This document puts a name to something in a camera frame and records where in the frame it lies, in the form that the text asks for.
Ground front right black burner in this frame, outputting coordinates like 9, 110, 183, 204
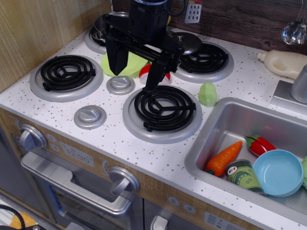
134, 85, 196, 132

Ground silver toy sink basin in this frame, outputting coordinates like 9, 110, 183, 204
185, 98, 307, 225

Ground hanging silver spoons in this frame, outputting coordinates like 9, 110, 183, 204
281, 0, 307, 45

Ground red white toy cheese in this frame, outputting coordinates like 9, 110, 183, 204
139, 64, 171, 84

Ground lower silver stove knob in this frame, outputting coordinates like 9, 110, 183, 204
74, 105, 106, 130

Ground hanging grey toy spatula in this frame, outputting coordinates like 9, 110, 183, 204
185, 0, 202, 24

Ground black cable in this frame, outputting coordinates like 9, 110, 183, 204
163, 0, 188, 18

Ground upper silver stove knob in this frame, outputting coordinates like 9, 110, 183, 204
106, 76, 135, 95

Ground silver oven door handle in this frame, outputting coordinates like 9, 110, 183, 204
21, 152, 131, 218

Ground silver oven dial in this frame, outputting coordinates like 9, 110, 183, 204
19, 124, 47, 151
108, 166, 140, 196

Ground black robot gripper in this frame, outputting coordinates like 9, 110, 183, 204
102, 0, 184, 92

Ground orange toy carrot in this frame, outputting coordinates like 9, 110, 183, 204
206, 141, 243, 177

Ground silver stove knob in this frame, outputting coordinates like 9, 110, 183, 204
74, 105, 106, 130
106, 76, 135, 95

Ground steel toy pot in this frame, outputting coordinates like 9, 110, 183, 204
91, 12, 129, 46

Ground light blue plastic bowl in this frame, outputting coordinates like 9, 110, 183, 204
253, 149, 304, 197

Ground green toy vegetable in sink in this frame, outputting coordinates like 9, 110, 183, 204
301, 156, 307, 189

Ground light green toy broccoli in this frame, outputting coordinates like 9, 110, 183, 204
198, 82, 217, 105

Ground green toy food can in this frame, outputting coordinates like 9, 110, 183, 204
224, 160, 267, 196

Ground left silver oven dial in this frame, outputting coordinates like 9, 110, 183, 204
19, 124, 47, 151

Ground red toy chili pepper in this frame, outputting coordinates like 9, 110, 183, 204
244, 135, 276, 157

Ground back right black burner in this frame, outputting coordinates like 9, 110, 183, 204
179, 43, 229, 73

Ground right silver oven dial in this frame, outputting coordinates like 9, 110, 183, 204
108, 166, 140, 196

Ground black burner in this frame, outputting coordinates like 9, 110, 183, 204
134, 85, 196, 132
179, 43, 229, 73
40, 55, 97, 92

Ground steel pot lid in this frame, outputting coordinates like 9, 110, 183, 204
169, 32, 202, 55

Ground cream toy bottle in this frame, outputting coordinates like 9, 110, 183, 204
257, 50, 307, 80

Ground silver toy faucet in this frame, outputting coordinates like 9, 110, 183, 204
270, 64, 307, 111

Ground light green plastic plate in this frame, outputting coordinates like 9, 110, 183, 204
100, 52, 148, 76

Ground orange yellow object on floor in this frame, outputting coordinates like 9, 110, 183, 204
9, 212, 36, 228

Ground front left black burner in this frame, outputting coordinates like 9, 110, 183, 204
40, 55, 97, 92

